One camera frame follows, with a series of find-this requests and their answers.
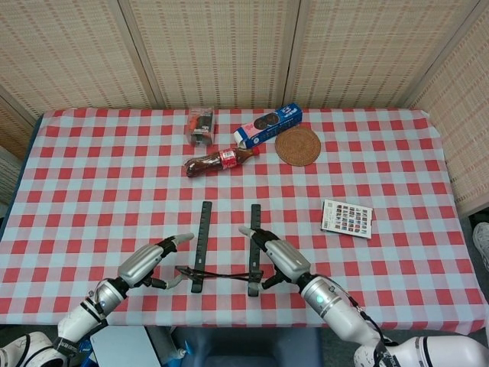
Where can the white flat board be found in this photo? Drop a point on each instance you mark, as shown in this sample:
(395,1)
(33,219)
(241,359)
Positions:
(122,348)

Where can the cola bottle with red label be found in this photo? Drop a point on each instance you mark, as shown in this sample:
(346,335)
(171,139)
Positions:
(214,162)

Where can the small blue item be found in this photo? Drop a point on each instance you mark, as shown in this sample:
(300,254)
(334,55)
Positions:
(85,346)

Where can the woven bamboo side screen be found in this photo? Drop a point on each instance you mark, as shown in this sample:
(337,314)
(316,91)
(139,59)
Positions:
(458,114)
(15,130)

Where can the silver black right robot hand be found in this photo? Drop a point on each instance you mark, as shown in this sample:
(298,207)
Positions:
(288,262)

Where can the white shoe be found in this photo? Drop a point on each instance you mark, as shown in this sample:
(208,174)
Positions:
(482,244)

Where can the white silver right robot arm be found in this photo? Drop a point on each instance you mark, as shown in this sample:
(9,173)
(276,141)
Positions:
(328,302)

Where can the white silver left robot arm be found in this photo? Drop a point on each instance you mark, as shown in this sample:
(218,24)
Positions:
(107,296)

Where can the round woven brown coaster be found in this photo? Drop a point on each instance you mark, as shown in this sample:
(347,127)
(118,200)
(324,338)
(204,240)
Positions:
(298,147)

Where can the woven bamboo folding screen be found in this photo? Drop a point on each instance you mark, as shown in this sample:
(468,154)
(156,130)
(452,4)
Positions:
(229,49)

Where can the blue cookie box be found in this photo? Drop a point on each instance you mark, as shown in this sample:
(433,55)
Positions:
(267,128)

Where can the red white checked tablecloth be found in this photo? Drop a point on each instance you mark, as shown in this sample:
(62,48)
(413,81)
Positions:
(95,191)

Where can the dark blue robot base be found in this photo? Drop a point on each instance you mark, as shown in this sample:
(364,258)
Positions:
(248,344)

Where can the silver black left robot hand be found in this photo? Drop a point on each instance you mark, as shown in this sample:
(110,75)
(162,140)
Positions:
(139,264)

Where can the clear plastic box red-black contents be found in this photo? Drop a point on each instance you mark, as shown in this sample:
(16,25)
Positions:
(200,128)

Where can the black folding stand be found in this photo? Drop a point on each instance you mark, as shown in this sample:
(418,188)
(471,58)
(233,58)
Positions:
(202,237)

